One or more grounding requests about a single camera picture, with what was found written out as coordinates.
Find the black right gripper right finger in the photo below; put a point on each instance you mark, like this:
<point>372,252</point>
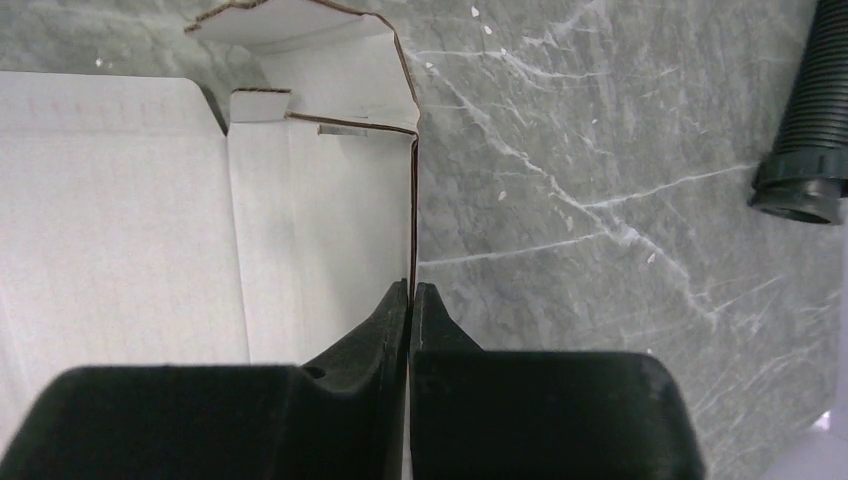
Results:
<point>478,414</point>

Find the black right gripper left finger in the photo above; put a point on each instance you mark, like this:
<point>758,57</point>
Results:
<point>338,416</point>

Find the white cardboard box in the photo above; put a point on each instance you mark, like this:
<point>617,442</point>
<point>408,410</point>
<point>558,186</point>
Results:
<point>138,229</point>

